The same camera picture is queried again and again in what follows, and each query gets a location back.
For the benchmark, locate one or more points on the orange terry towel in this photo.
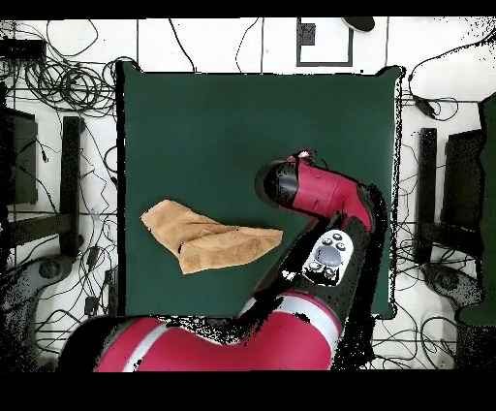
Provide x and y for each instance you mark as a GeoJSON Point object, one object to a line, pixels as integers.
{"type": "Point", "coordinates": [217, 240]}

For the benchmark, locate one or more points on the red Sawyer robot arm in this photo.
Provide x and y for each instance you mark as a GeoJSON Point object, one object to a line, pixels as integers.
{"type": "Point", "coordinates": [321, 190]}

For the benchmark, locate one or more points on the dark green table cloth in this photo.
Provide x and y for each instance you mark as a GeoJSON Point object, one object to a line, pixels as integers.
{"type": "Point", "coordinates": [232, 135]}

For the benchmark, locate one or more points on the dark grey oval object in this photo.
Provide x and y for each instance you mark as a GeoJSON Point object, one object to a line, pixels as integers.
{"type": "Point", "coordinates": [360, 24]}

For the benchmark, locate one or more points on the narrow black power strip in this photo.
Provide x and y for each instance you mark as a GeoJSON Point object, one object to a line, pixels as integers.
{"type": "Point", "coordinates": [113, 290]}

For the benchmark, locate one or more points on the small black plug adapter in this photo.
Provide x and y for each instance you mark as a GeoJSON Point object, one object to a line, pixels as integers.
{"type": "Point", "coordinates": [91, 305]}

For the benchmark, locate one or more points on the black rectangular box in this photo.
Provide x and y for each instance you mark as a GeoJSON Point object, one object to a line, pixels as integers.
{"type": "Point", "coordinates": [23, 49]}

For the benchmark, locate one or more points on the grey square frame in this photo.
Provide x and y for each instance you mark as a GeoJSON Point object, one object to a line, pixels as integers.
{"type": "Point", "coordinates": [306, 35]}

